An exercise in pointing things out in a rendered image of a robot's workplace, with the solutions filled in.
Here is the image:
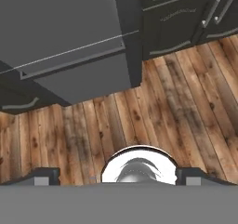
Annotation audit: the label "dark cupboard run, straight handles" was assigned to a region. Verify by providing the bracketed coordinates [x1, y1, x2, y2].
[192, 0, 238, 46]

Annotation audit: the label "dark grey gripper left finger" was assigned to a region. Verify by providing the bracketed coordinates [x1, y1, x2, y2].
[0, 166, 61, 186]

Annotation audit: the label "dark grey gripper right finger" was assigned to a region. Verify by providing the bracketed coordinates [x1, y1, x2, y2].
[175, 166, 238, 186]

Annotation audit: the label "dark cupboard run, curved handle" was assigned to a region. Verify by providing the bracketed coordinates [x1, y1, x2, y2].
[0, 59, 72, 116]

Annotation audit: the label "grey fridge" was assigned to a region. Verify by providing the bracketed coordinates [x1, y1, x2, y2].
[0, 0, 144, 106]

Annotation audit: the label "white and black round disc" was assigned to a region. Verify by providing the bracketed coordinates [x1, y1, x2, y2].
[100, 144, 179, 186]

